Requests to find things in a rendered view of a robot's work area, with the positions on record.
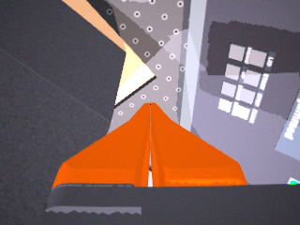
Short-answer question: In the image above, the white thermal cycler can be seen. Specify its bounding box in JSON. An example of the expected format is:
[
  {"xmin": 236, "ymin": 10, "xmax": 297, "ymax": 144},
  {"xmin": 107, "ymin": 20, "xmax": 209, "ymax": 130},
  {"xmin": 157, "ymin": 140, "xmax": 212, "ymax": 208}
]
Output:
[{"xmin": 180, "ymin": 0, "xmax": 300, "ymax": 185}]

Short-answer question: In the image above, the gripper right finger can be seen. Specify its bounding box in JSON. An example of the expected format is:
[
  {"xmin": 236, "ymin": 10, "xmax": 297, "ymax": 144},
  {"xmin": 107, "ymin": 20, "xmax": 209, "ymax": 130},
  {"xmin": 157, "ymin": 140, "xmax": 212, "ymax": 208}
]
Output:
[{"xmin": 150, "ymin": 102, "xmax": 248, "ymax": 187}]

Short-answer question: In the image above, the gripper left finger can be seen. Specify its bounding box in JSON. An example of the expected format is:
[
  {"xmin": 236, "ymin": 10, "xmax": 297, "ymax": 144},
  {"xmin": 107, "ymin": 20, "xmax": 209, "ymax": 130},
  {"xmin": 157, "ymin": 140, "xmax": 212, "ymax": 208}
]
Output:
[{"xmin": 52, "ymin": 103, "xmax": 150, "ymax": 189}]

